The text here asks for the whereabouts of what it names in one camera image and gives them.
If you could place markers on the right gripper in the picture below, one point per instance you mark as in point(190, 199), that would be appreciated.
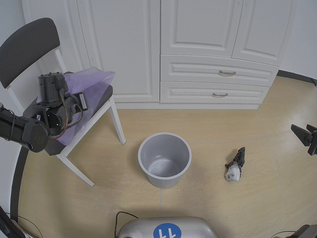
point(313, 145)

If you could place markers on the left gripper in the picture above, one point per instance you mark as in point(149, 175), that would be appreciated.
point(76, 103)

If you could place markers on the purple plastic bag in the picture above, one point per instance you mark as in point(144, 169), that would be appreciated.
point(94, 83)

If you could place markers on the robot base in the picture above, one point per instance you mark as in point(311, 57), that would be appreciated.
point(168, 227)

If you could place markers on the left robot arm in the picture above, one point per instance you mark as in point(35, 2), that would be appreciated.
point(24, 130)

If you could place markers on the white trash bin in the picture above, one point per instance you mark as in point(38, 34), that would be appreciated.
point(164, 180)

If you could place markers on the white chair dark grey seat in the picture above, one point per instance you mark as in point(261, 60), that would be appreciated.
point(24, 41)

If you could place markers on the white wardrobe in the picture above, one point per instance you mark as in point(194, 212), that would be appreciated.
point(198, 21)

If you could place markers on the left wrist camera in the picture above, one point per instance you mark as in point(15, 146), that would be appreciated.
point(62, 83)

